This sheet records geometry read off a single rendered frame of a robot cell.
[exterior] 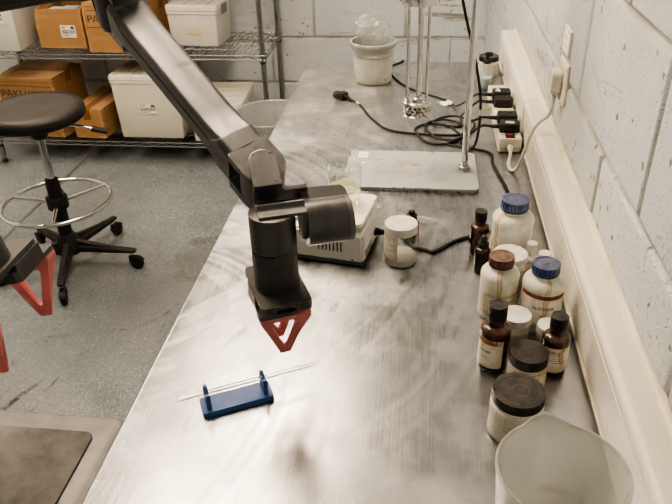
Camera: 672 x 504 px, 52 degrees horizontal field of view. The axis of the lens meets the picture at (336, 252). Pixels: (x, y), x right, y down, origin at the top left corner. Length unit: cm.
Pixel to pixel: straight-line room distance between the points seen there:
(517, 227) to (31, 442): 107
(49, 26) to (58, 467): 251
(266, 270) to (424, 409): 30
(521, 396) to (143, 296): 188
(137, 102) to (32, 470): 231
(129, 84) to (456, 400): 278
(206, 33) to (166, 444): 265
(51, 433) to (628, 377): 115
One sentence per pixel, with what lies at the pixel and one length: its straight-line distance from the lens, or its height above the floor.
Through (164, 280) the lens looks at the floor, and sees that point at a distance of 267.
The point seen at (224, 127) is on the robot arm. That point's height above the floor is 111.
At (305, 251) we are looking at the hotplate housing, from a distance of 127.
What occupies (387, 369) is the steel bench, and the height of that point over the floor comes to 75.
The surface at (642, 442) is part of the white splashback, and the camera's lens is 85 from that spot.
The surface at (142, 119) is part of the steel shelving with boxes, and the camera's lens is 357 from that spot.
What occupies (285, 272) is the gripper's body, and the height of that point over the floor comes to 97.
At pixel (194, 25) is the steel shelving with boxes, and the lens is 342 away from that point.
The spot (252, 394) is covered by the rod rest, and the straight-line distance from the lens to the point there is 100.
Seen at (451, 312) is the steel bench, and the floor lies 75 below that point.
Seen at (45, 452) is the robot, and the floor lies 36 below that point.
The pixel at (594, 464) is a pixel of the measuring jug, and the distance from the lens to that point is 80.
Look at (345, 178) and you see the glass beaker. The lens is 123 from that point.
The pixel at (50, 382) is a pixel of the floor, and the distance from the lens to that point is 234.
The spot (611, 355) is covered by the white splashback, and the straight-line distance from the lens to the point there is 96.
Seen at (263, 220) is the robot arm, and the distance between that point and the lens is 82.
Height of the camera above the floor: 144
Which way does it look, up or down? 32 degrees down
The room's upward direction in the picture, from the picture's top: 2 degrees counter-clockwise
